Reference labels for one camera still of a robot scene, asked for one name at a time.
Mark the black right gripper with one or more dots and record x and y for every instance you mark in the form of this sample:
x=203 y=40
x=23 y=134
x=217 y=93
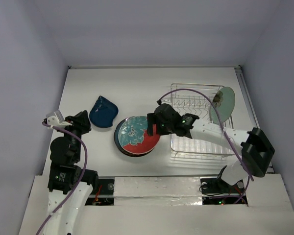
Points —
x=156 y=125

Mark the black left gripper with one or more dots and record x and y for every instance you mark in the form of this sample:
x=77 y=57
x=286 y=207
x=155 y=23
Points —
x=80 y=120

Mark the dark blue teardrop plate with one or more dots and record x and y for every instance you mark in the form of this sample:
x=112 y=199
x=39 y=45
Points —
x=103 y=113

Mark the red and teal glazed plate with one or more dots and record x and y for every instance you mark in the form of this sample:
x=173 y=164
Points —
x=137 y=137

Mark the dark teal floral plate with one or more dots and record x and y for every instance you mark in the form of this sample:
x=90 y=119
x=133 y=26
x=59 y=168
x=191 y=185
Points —
x=118 y=144

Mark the green plate with white rim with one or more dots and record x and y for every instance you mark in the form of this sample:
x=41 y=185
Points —
x=224 y=103

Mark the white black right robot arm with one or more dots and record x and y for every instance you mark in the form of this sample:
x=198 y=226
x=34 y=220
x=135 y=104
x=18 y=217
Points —
x=253 y=149

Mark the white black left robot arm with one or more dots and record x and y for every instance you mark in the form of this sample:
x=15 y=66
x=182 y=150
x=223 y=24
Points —
x=69 y=185

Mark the silver foil covered bar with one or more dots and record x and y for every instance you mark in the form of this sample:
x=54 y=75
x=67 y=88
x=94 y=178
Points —
x=157 y=191

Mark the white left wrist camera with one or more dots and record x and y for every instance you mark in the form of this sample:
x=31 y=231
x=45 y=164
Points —
x=55 y=119

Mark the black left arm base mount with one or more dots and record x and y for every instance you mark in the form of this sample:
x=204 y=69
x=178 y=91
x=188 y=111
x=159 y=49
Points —
x=104 y=195

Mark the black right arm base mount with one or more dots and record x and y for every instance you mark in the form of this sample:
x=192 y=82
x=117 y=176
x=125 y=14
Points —
x=214 y=187

